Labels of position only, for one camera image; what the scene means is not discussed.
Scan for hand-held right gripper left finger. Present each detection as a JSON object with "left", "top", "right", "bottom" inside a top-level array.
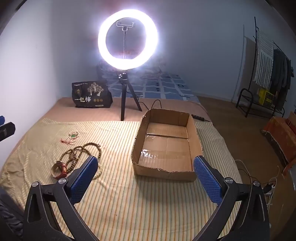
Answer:
[{"left": 23, "top": 155, "right": 100, "bottom": 241}]

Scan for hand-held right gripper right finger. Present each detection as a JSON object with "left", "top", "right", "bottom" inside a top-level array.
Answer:
[{"left": 193, "top": 155, "right": 270, "bottom": 241}]

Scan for red leather watch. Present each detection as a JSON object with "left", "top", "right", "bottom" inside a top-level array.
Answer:
[{"left": 51, "top": 161, "right": 73, "bottom": 179}]

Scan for brown bead necklace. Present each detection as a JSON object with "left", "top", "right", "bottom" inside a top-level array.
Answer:
[{"left": 60, "top": 142, "right": 102, "bottom": 174}]

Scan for red cord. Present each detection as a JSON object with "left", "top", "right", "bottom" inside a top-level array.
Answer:
[{"left": 61, "top": 130, "right": 80, "bottom": 146}]

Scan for cardboard box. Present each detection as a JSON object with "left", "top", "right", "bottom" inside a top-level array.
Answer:
[{"left": 131, "top": 108, "right": 203, "bottom": 182}]

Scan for yellow striped cloth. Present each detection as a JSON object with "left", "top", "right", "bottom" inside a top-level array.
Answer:
[{"left": 0, "top": 118, "right": 243, "bottom": 241}]

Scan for brown blanket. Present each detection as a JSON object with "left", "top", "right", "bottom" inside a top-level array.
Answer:
[{"left": 39, "top": 96, "right": 212, "bottom": 123}]

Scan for white power strip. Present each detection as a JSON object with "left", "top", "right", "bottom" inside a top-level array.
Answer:
[{"left": 264, "top": 182, "right": 278, "bottom": 194}]

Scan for black printed bag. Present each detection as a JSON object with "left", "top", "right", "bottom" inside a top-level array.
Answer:
[{"left": 71, "top": 80, "right": 113, "bottom": 109}]

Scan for black tripod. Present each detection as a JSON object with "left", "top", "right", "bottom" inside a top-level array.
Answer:
[{"left": 117, "top": 72, "right": 142, "bottom": 121}]

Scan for orange box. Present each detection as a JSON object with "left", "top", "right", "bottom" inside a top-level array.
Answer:
[{"left": 262, "top": 111, "right": 296, "bottom": 163}]

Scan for black clothes rack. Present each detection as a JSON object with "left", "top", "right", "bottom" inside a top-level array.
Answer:
[{"left": 236, "top": 17, "right": 293, "bottom": 118}]

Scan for blue checked bedsheet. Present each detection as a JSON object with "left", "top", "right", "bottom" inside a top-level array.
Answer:
[{"left": 97, "top": 72, "right": 199, "bottom": 102}]

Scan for yellow box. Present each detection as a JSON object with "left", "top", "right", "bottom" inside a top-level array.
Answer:
[{"left": 258, "top": 88, "right": 275, "bottom": 105}]

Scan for dark hanging clothes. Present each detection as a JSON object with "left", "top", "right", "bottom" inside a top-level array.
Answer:
[{"left": 270, "top": 49, "right": 292, "bottom": 110}]

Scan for striped towel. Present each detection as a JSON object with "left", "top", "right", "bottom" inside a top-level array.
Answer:
[{"left": 253, "top": 30, "right": 274, "bottom": 88}]

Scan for phone holder clamp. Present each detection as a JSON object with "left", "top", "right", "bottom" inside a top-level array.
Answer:
[{"left": 116, "top": 21, "right": 135, "bottom": 59}]

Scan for white bead necklace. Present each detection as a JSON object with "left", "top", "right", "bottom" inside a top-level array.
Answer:
[{"left": 94, "top": 164, "right": 104, "bottom": 179}]

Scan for black power cable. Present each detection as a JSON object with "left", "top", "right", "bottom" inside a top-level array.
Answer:
[{"left": 136, "top": 99, "right": 163, "bottom": 110}]

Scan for white ring light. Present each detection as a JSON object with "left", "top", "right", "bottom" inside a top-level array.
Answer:
[{"left": 97, "top": 9, "right": 159, "bottom": 71}]

